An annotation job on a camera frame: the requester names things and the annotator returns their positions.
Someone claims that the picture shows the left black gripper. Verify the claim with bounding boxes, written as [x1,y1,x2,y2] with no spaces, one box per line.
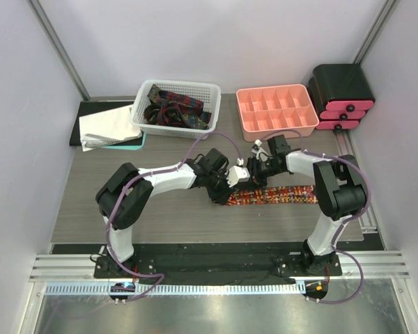
[205,168,237,203]

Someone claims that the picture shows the multicoloured patterned tie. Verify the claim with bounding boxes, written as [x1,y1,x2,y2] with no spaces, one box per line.
[224,185,318,206]

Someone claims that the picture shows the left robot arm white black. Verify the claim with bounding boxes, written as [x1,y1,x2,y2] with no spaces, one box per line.
[95,148,243,278]

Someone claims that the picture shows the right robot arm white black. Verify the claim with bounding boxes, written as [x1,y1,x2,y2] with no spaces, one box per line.
[247,135,371,275]

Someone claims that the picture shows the dark red blue ties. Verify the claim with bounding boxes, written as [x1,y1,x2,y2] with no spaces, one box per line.
[144,85,212,130]

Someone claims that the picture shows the pink compartment organizer tray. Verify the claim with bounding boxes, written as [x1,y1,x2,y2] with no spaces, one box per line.
[236,84,320,142]

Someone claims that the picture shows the white plastic mesh basket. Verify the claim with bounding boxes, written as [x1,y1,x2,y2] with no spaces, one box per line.
[130,79,221,138]

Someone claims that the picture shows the teal tray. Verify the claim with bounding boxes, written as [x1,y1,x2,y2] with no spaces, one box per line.
[105,133,146,150]

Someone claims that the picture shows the black pink drawer unit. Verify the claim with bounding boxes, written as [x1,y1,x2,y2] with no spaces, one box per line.
[307,63,376,131]

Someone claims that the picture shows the white folded cloth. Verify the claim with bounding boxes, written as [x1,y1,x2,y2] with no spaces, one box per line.
[79,106,142,152]

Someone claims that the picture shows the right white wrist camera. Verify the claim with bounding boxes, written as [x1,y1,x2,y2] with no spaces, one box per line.
[251,139,268,161]

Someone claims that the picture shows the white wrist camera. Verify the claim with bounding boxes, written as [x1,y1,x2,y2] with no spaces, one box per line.
[251,139,268,161]
[226,166,250,188]

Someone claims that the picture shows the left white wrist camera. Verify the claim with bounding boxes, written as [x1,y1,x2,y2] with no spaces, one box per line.
[226,166,250,188]

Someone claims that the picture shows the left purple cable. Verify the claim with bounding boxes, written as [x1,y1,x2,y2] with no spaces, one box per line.
[104,131,245,303]

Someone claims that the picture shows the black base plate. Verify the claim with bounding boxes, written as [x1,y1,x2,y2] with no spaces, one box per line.
[95,242,342,280]

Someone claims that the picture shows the aluminium rail frame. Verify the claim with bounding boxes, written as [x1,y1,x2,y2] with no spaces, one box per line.
[29,251,410,296]

